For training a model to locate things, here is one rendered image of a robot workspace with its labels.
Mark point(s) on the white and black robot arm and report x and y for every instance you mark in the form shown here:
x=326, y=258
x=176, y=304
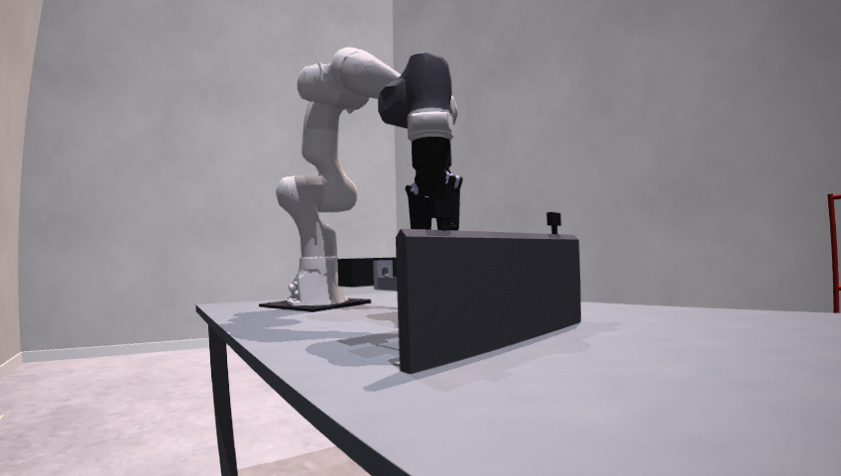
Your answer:
x=424, y=86

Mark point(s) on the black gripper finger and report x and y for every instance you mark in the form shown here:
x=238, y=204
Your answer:
x=452, y=192
x=418, y=206

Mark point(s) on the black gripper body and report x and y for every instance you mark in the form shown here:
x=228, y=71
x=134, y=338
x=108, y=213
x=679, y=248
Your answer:
x=431, y=156

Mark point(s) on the black rectangular panel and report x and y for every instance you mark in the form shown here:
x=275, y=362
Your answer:
x=466, y=293

